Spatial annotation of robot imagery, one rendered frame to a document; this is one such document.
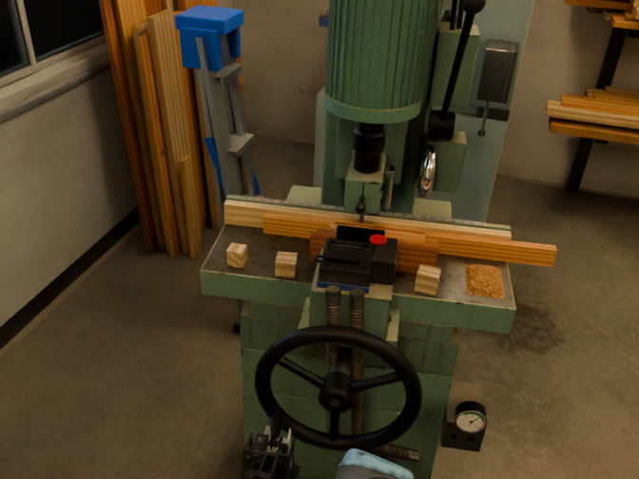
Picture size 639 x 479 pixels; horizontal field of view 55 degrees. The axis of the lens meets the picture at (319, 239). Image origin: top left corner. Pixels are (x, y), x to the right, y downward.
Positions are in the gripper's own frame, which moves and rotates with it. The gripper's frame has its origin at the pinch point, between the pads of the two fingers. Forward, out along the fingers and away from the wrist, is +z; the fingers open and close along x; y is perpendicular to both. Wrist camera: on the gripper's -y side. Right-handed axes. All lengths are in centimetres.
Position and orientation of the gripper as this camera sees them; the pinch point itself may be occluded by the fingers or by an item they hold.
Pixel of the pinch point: (280, 445)
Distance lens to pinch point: 110.7
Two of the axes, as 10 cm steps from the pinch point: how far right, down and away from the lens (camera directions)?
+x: -9.9, -1.2, 1.0
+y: 0.9, -9.7, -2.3
